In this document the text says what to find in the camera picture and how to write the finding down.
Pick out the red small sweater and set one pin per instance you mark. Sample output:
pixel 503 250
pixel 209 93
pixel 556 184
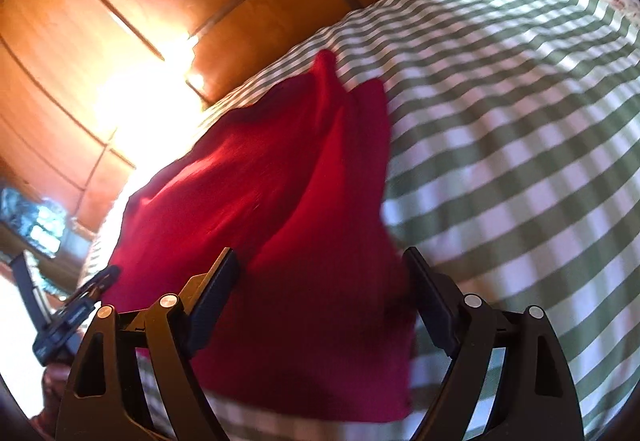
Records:
pixel 300 221

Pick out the dark bluish box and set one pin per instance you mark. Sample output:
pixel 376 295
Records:
pixel 37 221

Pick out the person's left hand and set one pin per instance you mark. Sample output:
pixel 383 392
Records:
pixel 54 378

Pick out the green checked bed sheet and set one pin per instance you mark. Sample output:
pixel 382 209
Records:
pixel 500 146

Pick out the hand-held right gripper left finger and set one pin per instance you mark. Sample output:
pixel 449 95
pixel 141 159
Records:
pixel 215 291

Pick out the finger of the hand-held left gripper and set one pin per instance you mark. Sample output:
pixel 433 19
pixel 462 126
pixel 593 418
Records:
pixel 100 282

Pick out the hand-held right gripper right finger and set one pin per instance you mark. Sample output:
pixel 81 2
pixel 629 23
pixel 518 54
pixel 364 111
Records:
pixel 436 301

